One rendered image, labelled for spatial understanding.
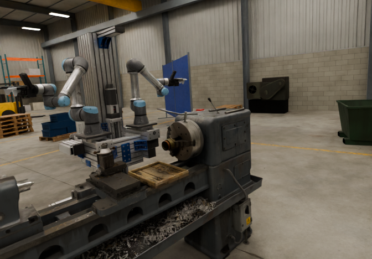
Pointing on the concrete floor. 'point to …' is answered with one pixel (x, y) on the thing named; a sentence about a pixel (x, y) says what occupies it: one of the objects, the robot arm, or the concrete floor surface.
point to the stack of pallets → (9, 127)
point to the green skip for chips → (356, 122)
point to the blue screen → (180, 64)
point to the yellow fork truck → (15, 107)
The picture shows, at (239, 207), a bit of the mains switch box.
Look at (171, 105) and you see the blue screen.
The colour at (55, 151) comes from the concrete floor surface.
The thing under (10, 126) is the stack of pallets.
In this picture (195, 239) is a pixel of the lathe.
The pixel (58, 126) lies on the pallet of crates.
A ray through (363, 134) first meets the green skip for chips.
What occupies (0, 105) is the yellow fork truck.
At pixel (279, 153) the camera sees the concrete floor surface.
